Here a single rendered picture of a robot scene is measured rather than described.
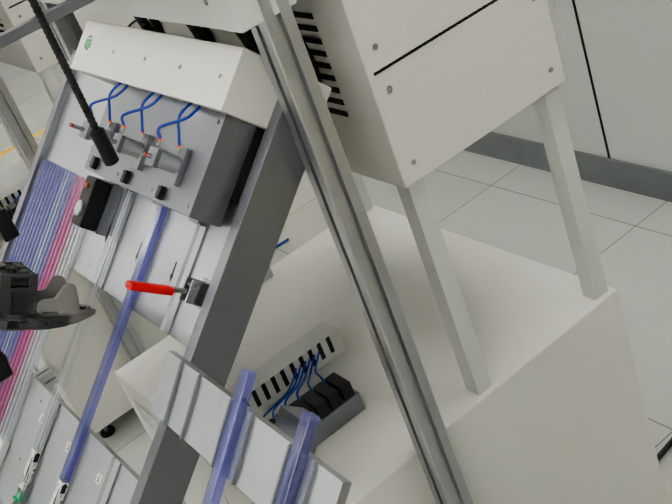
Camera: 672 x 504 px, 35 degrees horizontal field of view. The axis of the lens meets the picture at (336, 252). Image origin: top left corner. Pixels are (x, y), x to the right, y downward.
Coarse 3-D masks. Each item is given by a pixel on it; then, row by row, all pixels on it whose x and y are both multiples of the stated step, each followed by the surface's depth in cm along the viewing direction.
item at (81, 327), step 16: (128, 192) 153; (128, 208) 154; (112, 224) 155; (112, 240) 154; (96, 272) 155; (96, 288) 154; (80, 336) 155; (64, 368) 155; (64, 384) 155; (48, 416) 155; (48, 432) 155; (16, 496) 156
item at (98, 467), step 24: (24, 408) 164; (24, 432) 162; (72, 432) 150; (24, 456) 160; (48, 456) 154; (96, 456) 143; (0, 480) 164; (48, 480) 152; (72, 480) 147; (96, 480) 142; (120, 480) 137
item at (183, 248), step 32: (96, 96) 174; (64, 128) 180; (64, 160) 177; (128, 224) 153; (192, 224) 140; (224, 224) 134; (96, 256) 159; (128, 256) 151; (160, 256) 144; (192, 256) 138; (160, 320) 140; (192, 320) 134
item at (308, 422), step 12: (300, 420) 92; (312, 420) 91; (300, 432) 91; (312, 432) 91; (300, 444) 91; (300, 456) 91; (288, 468) 92; (300, 468) 92; (288, 480) 92; (300, 480) 92; (288, 492) 91
